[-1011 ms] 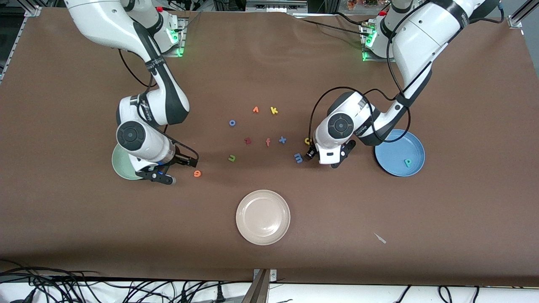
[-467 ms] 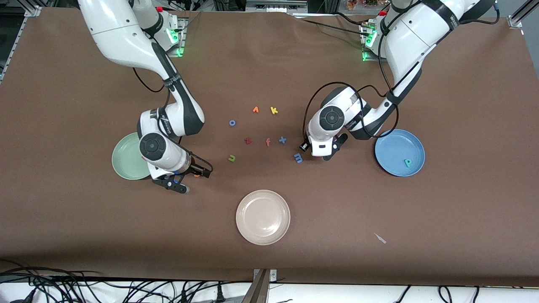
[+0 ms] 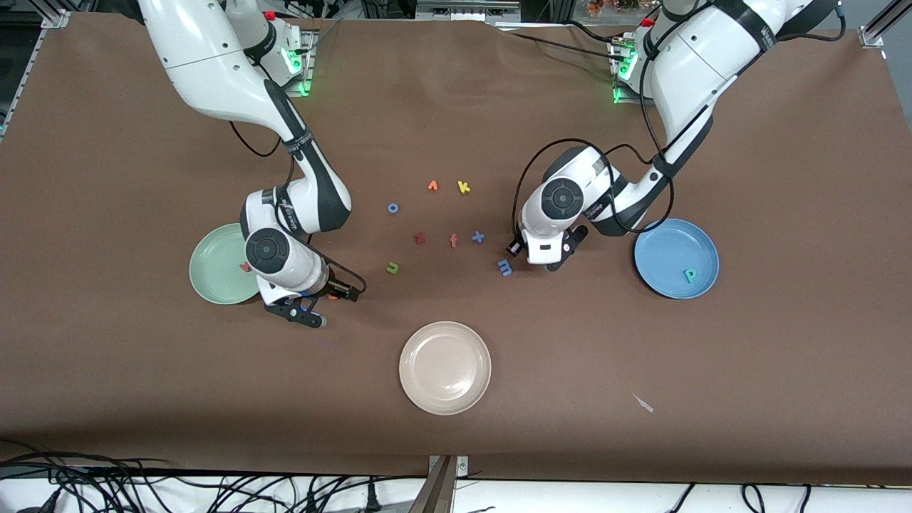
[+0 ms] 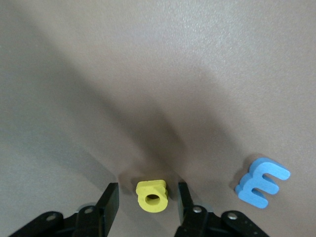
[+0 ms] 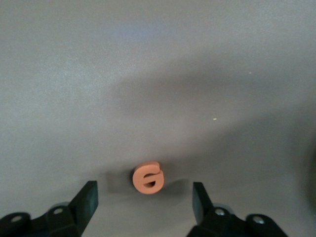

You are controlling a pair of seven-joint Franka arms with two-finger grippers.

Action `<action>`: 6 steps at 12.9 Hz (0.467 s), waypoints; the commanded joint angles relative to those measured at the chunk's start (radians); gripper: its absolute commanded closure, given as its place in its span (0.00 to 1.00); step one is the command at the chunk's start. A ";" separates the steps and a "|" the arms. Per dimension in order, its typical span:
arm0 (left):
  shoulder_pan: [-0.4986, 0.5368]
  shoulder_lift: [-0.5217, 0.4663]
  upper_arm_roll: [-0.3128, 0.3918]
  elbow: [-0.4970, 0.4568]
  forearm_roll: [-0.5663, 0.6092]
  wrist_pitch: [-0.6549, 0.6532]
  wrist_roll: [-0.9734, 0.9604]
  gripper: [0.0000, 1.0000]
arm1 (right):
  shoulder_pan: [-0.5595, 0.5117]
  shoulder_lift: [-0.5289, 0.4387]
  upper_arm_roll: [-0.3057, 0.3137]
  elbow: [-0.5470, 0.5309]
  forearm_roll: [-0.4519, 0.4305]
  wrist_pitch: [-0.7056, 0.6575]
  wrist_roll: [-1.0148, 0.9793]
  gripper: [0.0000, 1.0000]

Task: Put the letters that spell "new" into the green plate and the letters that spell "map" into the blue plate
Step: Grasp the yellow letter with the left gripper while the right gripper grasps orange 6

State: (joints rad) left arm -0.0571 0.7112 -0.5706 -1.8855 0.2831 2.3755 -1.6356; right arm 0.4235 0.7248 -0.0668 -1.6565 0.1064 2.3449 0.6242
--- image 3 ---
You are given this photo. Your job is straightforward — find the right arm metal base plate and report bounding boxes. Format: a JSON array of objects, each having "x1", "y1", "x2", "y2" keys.
[{"x1": 281, "y1": 28, "x2": 314, "y2": 97}]

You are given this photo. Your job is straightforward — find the colourful background items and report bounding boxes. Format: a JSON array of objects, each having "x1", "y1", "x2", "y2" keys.
[{"x1": 586, "y1": 0, "x2": 646, "y2": 16}]

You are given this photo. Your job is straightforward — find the long black base cable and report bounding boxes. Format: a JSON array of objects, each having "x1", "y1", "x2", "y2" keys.
[{"x1": 506, "y1": 31, "x2": 618, "y2": 56}]

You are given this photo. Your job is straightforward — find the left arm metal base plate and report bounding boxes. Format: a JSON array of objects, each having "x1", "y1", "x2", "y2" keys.
[{"x1": 611, "y1": 36, "x2": 660, "y2": 105}]

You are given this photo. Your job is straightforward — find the aluminium frame rail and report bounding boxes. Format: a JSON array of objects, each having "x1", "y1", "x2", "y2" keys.
[
  {"x1": 859, "y1": 0, "x2": 912, "y2": 49},
  {"x1": 0, "y1": 9, "x2": 70, "y2": 140}
]

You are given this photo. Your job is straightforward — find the tangled black floor cables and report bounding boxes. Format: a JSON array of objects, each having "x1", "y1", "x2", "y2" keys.
[{"x1": 0, "y1": 438, "x2": 428, "y2": 513}]

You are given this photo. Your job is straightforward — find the grey metal background fixture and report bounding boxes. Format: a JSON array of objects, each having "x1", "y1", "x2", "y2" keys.
[{"x1": 415, "y1": 0, "x2": 521, "y2": 22}]

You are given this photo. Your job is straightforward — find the beige plate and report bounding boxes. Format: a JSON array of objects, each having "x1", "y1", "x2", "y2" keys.
[{"x1": 399, "y1": 321, "x2": 492, "y2": 416}]

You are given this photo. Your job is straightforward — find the green plate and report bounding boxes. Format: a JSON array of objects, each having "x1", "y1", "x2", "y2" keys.
[{"x1": 189, "y1": 223, "x2": 266, "y2": 306}]

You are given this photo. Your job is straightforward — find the blue plate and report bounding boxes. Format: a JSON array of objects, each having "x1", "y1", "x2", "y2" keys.
[{"x1": 633, "y1": 218, "x2": 720, "y2": 300}]

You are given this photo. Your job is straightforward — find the metal table bracket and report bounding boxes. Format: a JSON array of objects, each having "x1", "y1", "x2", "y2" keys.
[{"x1": 410, "y1": 455, "x2": 469, "y2": 513}]

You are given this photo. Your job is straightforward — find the short black base cable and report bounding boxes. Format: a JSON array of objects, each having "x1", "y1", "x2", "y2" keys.
[{"x1": 563, "y1": 20, "x2": 621, "y2": 42}]

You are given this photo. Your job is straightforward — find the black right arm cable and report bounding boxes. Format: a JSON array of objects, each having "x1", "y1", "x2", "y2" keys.
[{"x1": 228, "y1": 121, "x2": 368, "y2": 301}]

